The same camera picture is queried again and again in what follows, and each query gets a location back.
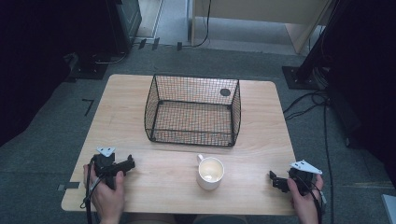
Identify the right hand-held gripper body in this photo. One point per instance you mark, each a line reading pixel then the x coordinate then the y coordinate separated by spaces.
pixel 303 179

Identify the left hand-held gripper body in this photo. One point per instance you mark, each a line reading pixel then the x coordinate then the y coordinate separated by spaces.
pixel 104 165

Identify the person's right hand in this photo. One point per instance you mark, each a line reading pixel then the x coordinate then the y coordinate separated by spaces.
pixel 306 207

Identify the person's left hand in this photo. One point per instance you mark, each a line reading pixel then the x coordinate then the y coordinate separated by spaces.
pixel 107 200

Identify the grey tape strip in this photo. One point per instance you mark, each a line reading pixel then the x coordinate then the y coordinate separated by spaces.
pixel 68 186

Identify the white cup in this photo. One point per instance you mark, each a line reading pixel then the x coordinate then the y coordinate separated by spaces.
pixel 209 180

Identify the white flat panel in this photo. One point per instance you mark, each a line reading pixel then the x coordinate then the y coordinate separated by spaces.
pixel 390 210

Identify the black round disc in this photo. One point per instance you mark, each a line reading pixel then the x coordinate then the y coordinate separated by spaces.
pixel 224 92

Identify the black tape strip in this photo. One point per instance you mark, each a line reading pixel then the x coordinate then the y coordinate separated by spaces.
pixel 155 43
pixel 142 43
pixel 179 46

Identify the black curtain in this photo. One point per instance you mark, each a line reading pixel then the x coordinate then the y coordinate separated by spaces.
pixel 34 56
pixel 370 77

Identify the dark cabinet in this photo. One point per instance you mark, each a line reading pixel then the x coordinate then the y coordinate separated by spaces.
pixel 124 25

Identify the beige wooden furniture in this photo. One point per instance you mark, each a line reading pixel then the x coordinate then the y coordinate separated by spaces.
pixel 264 9

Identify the black stand with base plate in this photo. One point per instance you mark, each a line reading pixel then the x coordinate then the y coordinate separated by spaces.
pixel 88 67
pixel 299 76

